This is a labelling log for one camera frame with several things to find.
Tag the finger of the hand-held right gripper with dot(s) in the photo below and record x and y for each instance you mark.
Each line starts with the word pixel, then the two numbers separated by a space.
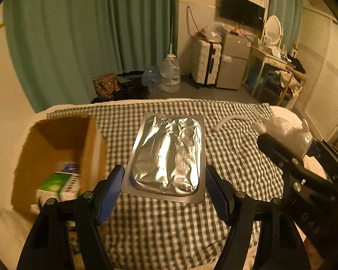
pixel 326 157
pixel 278 152

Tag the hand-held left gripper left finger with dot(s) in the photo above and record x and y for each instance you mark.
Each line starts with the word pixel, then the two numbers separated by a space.
pixel 109 197

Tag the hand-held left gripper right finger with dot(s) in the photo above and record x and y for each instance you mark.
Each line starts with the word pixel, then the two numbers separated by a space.
pixel 218 199

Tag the blue floral tissue packet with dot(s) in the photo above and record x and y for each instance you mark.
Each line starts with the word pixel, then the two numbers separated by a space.
pixel 70 168

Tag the green medicine box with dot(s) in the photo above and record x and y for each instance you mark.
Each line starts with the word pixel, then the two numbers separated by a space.
pixel 56 184

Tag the silver foil pack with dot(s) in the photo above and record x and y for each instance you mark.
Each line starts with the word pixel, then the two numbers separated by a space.
pixel 163 157

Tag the brown cardboard box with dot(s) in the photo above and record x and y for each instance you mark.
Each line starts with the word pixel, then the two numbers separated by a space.
pixel 59 132

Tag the green checked cloth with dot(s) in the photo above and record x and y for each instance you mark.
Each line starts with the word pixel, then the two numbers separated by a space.
pixel 157 230

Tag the white curved tube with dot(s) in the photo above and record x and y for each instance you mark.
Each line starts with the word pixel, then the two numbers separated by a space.
pixel 228 119

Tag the beige clothing pile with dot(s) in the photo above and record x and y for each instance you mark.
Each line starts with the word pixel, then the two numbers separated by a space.
pixel 287 77

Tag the white louvred wardrobe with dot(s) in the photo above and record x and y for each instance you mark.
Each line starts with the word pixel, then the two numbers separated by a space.
pixel 321 76

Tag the cream dressing table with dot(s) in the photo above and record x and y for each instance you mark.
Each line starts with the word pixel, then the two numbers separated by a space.
pixel 270 59

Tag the silver mini fridge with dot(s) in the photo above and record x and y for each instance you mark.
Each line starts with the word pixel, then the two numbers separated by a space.
pixel 232 70

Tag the black floor items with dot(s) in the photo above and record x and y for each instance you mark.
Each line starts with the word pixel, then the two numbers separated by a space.
pixel 132 91

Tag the brown patterned bag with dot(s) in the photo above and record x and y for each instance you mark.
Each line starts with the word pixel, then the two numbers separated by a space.
pixel 105 85

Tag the white suitcase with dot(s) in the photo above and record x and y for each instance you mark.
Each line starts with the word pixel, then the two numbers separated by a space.
pixel 202 62

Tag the oval white mirror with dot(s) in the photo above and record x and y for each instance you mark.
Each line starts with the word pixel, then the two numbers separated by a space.
pixel 272 28

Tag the small clear water bottle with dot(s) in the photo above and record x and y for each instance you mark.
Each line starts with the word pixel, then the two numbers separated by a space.
pixel 150 78

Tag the large clear water bottle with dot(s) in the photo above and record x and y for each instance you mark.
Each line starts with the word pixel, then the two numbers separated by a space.
pixel 170 73

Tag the clear plastic bags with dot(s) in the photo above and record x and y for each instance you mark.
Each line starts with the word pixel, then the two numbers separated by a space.
pixel 209 32

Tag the narrow green curtain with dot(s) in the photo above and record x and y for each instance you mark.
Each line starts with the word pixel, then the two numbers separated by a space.
pixel 287 5

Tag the thin white pole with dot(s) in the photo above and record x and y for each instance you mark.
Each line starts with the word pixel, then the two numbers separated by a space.
pixel 171 45

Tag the wide green curtain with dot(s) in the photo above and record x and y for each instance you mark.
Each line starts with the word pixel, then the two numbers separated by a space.
pixel 73 33

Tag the black wall television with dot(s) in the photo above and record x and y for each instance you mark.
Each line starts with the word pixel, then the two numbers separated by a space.
pixel 242 9

